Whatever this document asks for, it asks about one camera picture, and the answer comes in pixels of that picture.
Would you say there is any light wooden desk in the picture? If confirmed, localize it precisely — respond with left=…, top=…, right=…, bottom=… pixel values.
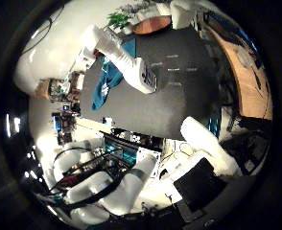
left=207, top=24, right=273, bottom=122

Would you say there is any green potted plant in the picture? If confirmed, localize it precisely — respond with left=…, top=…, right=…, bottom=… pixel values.
left=106, top=11, right=133, bottom=31

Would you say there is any white spray bottle with label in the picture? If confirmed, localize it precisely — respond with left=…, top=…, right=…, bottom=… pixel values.
left=82, top=24, right=158, bottom=96

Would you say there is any teal cloth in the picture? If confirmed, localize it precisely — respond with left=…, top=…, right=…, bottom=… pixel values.
left=90, top=37, right=138, bottom=112

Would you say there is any white box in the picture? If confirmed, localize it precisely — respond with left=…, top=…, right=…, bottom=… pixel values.
left=169, top=0, right=197, bottom=31

